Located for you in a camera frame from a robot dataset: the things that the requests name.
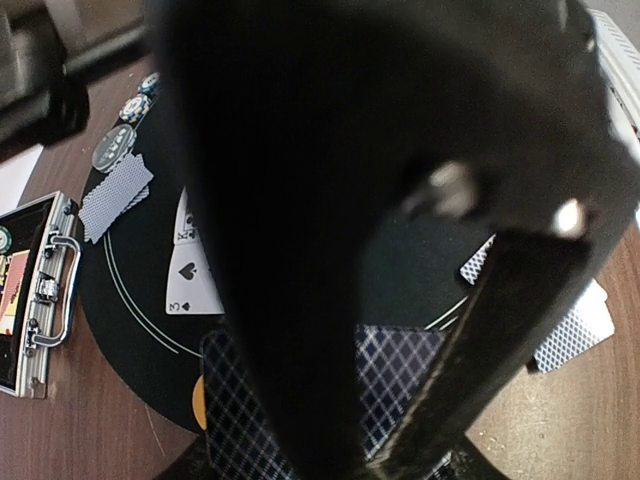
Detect clear dealer button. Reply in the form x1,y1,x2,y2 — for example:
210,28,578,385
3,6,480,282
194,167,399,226
92,123,137,173

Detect blue chips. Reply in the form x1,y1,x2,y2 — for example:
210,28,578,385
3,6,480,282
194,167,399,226
119,94,151,124

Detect round black poker mat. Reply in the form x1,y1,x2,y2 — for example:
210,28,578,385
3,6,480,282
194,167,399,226
79,107,488,431

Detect red card deck box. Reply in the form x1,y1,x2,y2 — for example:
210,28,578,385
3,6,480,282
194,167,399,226
0,250,30,336

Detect green chip stack in case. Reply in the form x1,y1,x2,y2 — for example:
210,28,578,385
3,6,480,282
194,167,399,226
0,226,12,255

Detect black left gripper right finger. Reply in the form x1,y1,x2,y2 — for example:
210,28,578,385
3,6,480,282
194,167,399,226
439,437,508,480

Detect orange big blind button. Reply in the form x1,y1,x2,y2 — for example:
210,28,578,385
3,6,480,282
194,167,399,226
191,375,207,431

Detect card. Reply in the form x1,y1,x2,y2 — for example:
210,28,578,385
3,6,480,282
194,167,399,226
531,280,615,373
459,235,496,286
79,186,150,244
88,154,154,212

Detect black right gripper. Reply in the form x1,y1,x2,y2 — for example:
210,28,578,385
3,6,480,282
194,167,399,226
147,1,635,479

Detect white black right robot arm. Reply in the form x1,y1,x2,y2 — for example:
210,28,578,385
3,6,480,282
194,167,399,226
1,1,639,479

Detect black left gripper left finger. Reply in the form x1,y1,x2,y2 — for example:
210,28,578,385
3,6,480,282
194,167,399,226
154,433,216,480

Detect king of clubs card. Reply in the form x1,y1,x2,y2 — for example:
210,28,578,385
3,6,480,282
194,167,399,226
173,189,199,246

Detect blue patterned card deck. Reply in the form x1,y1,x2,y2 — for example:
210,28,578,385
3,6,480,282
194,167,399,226
202,325,444,479

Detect aluminium poker case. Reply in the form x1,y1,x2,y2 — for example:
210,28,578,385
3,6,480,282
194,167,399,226
1,191,82,399

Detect three of spades card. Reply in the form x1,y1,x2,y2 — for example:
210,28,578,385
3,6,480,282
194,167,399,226
165,243,225,315

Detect green chips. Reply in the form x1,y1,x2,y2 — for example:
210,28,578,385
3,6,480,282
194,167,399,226
137,72,160,98

